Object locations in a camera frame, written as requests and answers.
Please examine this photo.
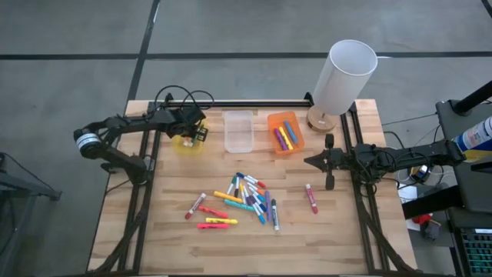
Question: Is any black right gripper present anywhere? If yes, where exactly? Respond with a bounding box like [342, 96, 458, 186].
[303, 133, 355, 192]

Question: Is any blue highlighter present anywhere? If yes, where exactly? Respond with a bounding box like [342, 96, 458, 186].
[284, 120, 299, 145]

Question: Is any clear translucent plastic bin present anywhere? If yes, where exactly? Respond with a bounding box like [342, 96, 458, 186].
[222, 110, 255, 154]

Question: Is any thin white marker red cap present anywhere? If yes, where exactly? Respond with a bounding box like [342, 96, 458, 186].
[248, 175, 268, 189]

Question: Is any thin white marker light-blue cap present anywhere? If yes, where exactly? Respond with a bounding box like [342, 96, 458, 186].
[250, 203, 267, 225]

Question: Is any orange-yellow highlighter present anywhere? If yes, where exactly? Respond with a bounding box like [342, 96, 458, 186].
[213, 190, 244, 205]

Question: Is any teal highlighter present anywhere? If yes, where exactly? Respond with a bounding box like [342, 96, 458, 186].
[224, 199, 255, 212]

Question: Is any orange translucent plastic bin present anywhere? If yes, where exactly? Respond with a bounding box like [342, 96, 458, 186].
[267, 111, 306, 157]

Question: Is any yellow translucent plastic bin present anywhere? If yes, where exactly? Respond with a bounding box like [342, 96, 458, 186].
[172, 111, 211, 155]

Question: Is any white shade wooden base lamp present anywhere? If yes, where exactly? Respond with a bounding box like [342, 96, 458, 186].
[306, 38, 379, 134]

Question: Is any white paper sheet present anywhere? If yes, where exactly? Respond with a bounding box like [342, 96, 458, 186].
[397, 183, 419, 205]

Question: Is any black power adapter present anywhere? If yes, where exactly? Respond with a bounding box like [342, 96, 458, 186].
[411, 163, 437, 185]

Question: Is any small red object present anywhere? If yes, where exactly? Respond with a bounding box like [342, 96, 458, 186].
[411, 213, 432, 226]

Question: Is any small grey object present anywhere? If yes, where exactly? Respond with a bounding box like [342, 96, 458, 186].
[421, 221, 442, 242]

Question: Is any black equipment cart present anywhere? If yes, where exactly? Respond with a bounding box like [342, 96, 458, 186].
[401, 99, 492, 220]

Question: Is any blue white wipes canister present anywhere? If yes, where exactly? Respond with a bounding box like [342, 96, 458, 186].
[452, 116, 492, 163]

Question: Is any black pole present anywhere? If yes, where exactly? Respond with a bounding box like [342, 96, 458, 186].
[452, 80, 492, 116]

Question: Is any backlit keyboard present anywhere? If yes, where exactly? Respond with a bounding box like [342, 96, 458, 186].
[459, 227, 492, 276]

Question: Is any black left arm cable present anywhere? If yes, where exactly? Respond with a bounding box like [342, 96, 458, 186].
[153, 84, 215, 115]

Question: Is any black aluminium rig frame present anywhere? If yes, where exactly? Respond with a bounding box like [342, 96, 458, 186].
[87, 92, 418, 276]

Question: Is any dark grey desk frame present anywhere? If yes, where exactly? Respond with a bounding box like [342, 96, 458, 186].
[0, 152, 62, 277]

